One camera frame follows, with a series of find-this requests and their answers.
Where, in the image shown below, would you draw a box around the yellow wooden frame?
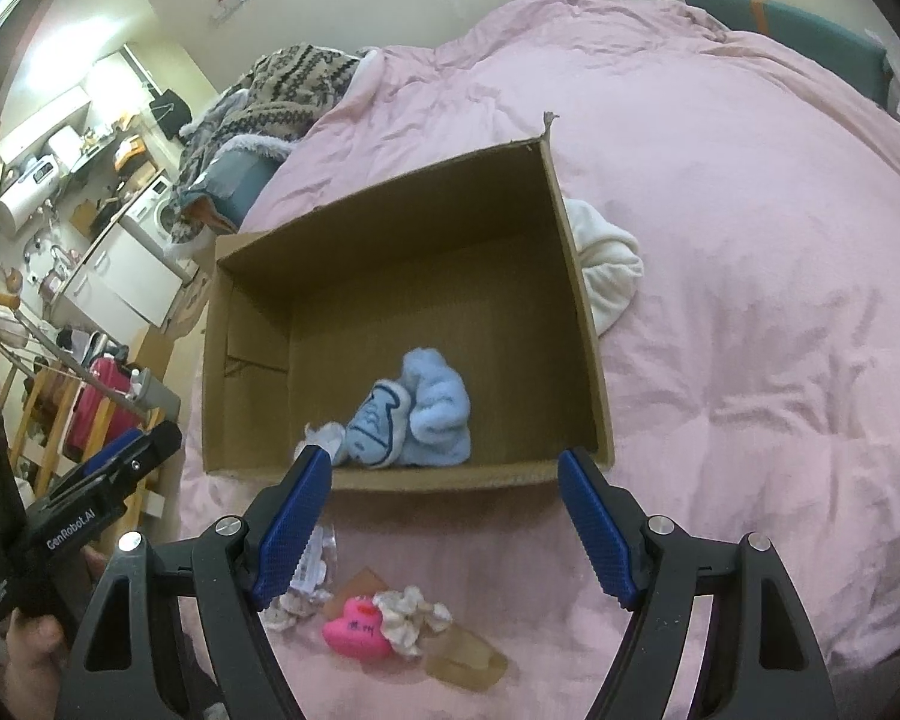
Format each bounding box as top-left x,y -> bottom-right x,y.
4,371 -> 121,500

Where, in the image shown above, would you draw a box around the white fleece cloth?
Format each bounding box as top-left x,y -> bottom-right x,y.
562,197 -> 644,338

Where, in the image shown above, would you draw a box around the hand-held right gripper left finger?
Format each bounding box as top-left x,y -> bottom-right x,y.
52,444 -> 332,720

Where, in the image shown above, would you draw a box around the pink duvet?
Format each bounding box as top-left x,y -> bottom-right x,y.
176,0 -> 900,720

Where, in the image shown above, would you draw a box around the pink sock ball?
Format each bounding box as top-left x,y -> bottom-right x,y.
322,595 -> 391,662

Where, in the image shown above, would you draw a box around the white fluffy item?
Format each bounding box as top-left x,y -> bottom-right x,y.
261,586 -> 312,631

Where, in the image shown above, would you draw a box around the grey bin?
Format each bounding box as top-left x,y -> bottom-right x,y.
130,369 -> 182,430

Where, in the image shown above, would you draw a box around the white water heater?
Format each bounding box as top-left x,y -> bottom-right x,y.
0,156 -> 59,235

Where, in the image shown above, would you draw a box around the white washing machine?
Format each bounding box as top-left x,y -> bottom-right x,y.
120,178 -> 186,250

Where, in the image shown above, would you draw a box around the white frilly scrunchie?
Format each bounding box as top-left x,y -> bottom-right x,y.
373,585 -> 453,657

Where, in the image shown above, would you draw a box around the brown cardboard box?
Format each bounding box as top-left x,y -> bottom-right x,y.
201,111 -> 616,496

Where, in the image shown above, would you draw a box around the person's left hand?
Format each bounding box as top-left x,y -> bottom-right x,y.
0,546 -> 113,720

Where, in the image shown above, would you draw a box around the grey white fluffy cloth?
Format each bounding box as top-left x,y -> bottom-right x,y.
294,420 -> 346,466

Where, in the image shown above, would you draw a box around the white wall cabinet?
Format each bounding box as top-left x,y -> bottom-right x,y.
0,86 -> 95,160

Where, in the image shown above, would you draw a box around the light blue plush sock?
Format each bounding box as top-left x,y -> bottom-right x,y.
343,347 -> 472,471

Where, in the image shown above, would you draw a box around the red suitcase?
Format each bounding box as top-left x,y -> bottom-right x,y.
64,356 -> 134,460

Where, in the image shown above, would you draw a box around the teal padded bed end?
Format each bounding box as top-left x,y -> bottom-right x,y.
682,0 -> 892,107
195,154 -> 280,232

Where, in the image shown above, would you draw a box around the clear plastic packet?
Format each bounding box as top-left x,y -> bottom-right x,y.
289,523 -> 340,593

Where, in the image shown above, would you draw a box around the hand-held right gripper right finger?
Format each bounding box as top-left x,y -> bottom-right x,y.
557,448 -> 841,720

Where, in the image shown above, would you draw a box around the white kitchen cabinets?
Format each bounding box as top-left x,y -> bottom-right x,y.
49,221 -> 200,331

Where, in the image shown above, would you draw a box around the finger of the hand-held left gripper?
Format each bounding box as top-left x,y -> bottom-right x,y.
82,420 -> 185,492
49,427 -> 147,500

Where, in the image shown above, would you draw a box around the black hanging bag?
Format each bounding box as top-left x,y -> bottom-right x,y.
148,88 -> 194,140

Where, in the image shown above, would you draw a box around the metal drying rack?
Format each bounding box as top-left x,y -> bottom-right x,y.
0,298 -> 151,421

